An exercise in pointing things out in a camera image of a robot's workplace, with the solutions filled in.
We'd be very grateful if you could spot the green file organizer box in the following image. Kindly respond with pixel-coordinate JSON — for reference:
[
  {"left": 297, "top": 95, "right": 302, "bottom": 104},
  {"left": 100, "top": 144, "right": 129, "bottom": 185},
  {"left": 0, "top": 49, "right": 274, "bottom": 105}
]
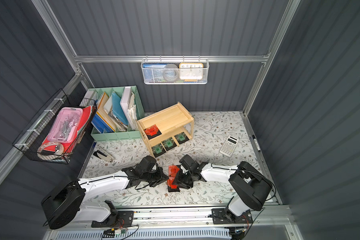
[{"left": 89, "top": 86, "right": 145, "bottom": 142}]

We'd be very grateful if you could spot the blue box in wall basket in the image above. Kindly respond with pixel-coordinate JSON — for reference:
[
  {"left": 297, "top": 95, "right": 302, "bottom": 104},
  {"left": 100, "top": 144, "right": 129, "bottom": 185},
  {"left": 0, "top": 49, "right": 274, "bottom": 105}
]
[{"left": 142, "top": 63, "right": 167, "bottom": 84}]

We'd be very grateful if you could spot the red tea bag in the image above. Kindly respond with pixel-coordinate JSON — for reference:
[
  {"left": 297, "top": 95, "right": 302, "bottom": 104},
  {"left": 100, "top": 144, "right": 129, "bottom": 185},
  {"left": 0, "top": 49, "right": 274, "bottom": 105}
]
[
  {"left": 167, "top": 177, "right": 180, "bottom": 193},
  {"left": 144, "top": 125, "right": 162, "bottom": 140},
  {"left": 169, "top": 165, "right": 181, "bottom": 180}
]

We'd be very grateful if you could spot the black wire side basket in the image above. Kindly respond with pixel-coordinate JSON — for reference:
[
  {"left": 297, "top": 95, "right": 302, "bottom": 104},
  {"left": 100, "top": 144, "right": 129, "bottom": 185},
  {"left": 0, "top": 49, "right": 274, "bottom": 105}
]
[{"left": 13, "top": 89, "right": 97, "bottom": 164}]

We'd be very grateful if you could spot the white wire wall basket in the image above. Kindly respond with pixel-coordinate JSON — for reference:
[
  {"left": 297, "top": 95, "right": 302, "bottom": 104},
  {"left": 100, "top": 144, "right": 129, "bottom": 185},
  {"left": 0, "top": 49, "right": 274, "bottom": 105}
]
[{"left": 141, "top": 58, "right": 210, "bottom": 85}]

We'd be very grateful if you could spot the pink plastic case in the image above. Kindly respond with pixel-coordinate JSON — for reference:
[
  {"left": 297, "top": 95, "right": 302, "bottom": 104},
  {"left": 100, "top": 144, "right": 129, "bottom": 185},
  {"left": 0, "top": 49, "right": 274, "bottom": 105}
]
[{"left": 47, "top": 107, "right": 83, "bottom": 144}]

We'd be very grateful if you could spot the black marker pen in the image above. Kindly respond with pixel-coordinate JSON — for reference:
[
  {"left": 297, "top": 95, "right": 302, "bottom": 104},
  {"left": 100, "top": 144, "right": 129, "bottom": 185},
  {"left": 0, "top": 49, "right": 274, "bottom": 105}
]
[{"left": 252, "top": 135, "right": 261, "bottom": 152}]

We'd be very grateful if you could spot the clear tape roll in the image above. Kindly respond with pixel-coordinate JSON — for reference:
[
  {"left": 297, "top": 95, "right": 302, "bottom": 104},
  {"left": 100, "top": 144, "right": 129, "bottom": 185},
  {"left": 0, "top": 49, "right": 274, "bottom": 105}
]
[{"left": 37, "top": 142, "right": 64, "bottom": 161}]

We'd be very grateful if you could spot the white calculator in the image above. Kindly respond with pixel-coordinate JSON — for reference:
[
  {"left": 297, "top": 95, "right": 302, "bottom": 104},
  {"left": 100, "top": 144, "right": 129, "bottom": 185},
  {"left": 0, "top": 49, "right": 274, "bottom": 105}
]
[{"left": 220, "top": 136, "right": 239, "bottom": 157}]

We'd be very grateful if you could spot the green tea bag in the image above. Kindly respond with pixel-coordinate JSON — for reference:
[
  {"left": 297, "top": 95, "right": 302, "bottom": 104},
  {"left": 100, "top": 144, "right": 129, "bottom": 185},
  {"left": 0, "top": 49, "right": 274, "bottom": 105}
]
[
  {"left": 152, "top": 143, "right": 167, "bottom": 158},
  {"left": 162, "top": 138, "right": 177, "bottom": 151},
  {"left": 175, "top": 132, "right": 189, "bottom": 145}
]

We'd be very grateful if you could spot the grey tape roll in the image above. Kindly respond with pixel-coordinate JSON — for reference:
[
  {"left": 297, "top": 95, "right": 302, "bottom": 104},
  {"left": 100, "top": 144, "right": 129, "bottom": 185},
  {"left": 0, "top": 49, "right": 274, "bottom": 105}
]
[{"left": 163, "top": 64, "right": 179, "bottom": 83}]

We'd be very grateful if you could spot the yellow white clock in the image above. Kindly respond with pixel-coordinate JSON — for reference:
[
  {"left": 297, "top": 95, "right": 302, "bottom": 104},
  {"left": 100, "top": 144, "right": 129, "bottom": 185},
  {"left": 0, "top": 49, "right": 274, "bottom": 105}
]
[{"left": 179, "top": 63, "right": 204, "bottom": 81}]

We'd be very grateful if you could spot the black stapler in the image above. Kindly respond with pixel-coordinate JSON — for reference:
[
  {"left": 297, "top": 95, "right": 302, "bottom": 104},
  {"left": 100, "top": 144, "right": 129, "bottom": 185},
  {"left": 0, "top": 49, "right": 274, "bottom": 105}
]
[{"left": 93, "top": 150, "right": 115, "bottom": 163}]

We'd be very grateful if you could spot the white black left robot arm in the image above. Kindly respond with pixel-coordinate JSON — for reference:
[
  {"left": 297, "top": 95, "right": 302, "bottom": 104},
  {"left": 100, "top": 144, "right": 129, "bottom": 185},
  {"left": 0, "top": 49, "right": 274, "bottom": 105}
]
[{"left": 41, "top": 156, "right": 169, "bottom": 230}]

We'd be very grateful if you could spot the wooden two-tier shelf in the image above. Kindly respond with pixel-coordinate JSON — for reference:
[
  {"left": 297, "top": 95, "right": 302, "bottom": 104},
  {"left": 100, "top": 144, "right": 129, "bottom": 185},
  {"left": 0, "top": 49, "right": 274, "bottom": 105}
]
[{"left": 137, "top": 102, "right": 195, "bottom": 156}]

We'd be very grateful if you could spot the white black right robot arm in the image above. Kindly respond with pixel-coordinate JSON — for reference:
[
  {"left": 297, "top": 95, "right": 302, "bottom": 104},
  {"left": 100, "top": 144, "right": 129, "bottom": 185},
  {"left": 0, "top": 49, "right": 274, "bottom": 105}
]
[{"left": 174, "top": 155, "right": 274, "bottom": 225}]

